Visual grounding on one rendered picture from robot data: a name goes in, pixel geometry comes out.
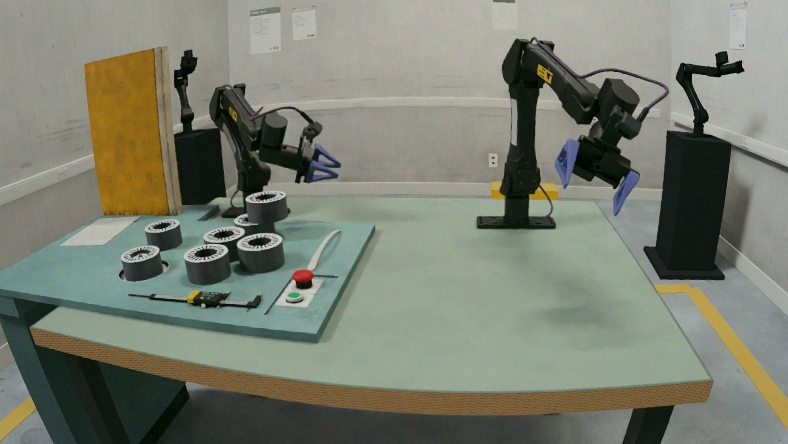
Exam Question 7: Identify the yellow flat panel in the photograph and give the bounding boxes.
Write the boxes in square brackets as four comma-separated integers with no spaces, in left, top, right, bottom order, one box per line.
[84,46,183,216]

